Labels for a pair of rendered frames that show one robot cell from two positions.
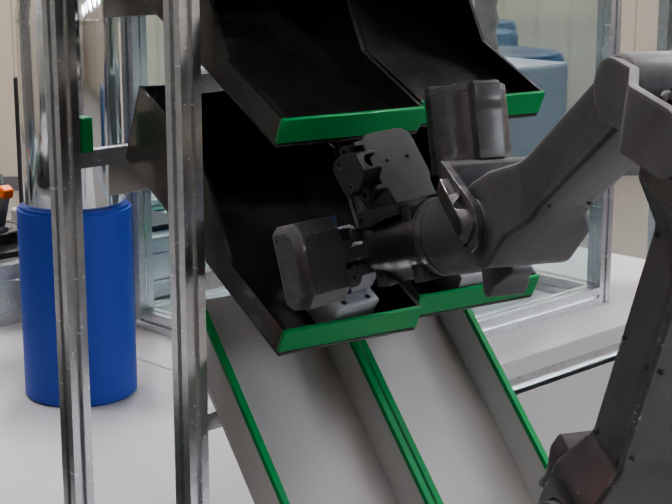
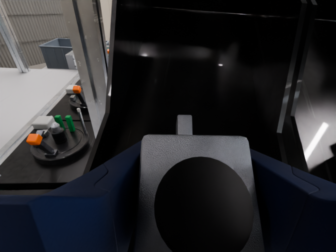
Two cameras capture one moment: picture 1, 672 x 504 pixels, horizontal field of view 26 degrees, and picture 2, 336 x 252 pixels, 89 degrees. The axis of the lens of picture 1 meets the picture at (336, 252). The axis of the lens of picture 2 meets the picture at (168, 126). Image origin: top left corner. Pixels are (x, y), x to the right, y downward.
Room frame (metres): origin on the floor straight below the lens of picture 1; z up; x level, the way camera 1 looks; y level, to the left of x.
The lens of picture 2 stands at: (1.07, -0.02, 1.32)
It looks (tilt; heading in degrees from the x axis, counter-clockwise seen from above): 37 degrees down; 38
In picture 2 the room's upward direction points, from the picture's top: 4 degrees clockwise
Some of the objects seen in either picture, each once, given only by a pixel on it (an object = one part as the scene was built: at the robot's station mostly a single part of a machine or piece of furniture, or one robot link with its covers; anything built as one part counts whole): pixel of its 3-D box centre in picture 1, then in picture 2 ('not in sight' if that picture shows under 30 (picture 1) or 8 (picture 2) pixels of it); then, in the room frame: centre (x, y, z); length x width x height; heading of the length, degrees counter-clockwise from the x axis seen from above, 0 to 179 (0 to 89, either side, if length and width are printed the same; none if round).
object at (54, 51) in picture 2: not in sight; (79, 53); (2.01, 2.11, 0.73); 0.62 x 0.42 x 0.23; 134
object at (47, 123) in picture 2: not in sight; (58, 134); (1.15, 0.41, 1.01); 0.24 x 0.24 x 0.13; 44
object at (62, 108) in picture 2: not in sight; (87, 92); (1.33, 0.58, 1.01); 0.24 x 0.24 x 0.13; 44
